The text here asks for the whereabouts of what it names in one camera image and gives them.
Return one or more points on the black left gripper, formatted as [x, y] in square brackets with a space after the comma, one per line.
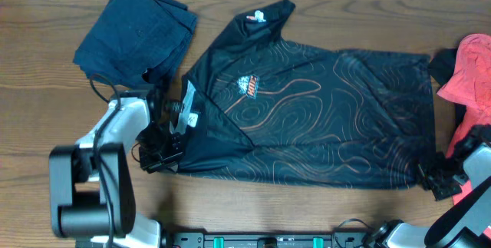
[169, 161]

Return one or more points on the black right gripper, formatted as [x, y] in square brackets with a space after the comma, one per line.
[439, 193]

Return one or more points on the black orange patterned jersey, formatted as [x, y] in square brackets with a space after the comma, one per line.
[259, 108]

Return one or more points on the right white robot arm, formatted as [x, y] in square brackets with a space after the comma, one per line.
[463, 225]

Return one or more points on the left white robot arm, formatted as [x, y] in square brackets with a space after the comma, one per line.
[91, 193]

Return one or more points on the red mesh garment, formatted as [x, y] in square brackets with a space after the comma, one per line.
[470, 85]

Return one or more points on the black garment under red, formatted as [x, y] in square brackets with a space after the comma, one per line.
[441, 69]

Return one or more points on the folded navy blue garment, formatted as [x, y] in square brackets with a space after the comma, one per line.
[138, 43]

